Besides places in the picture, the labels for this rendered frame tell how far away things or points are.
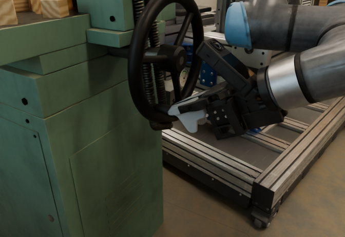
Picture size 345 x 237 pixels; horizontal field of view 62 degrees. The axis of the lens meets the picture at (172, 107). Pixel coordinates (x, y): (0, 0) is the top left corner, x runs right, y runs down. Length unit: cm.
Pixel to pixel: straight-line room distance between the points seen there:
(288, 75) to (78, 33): 44
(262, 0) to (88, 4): 37
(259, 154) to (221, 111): 94
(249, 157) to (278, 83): 97
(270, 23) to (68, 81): 42
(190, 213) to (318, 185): 68
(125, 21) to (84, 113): 24
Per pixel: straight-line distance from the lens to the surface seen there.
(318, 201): 158
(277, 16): 50
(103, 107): 76
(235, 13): 51
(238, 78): 46
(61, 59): 65
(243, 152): 141
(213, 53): 46
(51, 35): 63
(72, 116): 69
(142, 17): 54
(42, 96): 63
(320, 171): 177
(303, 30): 49
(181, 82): 95
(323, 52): 42
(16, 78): 67
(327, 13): 50
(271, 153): 143
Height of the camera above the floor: 99
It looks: 26 degrees down
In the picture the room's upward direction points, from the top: straight up
